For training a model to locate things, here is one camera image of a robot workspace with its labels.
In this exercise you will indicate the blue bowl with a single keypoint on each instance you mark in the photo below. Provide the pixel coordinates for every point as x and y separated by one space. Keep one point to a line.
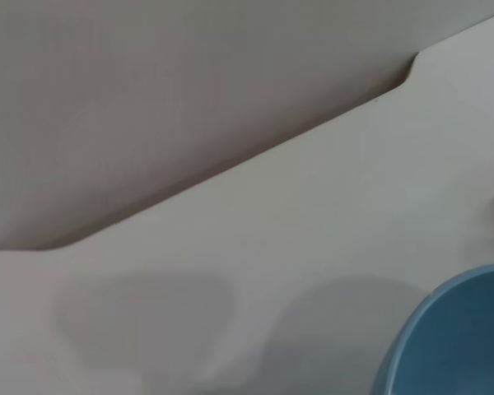
461 337

